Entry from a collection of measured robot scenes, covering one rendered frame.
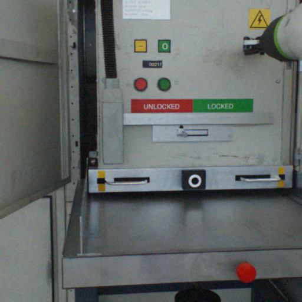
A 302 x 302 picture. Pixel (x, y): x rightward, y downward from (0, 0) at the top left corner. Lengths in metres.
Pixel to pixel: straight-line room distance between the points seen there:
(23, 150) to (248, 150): 0.59
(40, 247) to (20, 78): 0.56
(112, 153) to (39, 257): 0.56
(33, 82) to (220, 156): 0.53
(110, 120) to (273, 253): 0.47
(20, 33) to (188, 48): 0.42
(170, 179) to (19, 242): 0.55
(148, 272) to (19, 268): 0.78
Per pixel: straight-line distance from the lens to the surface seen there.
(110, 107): 1.07
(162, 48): 1.19
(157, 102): 1.19
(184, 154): 1.21
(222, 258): 0.84
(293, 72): 1.58
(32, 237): 1.51
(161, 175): 1.20
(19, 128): 1.21
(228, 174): 1.23
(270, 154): 1.27
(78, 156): 1.46
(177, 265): 0.83
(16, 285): 1.57
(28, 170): 1.26
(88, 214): 1.05
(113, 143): 1.07
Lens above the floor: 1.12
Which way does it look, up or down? 7 degrees down
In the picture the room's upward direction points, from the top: straight up
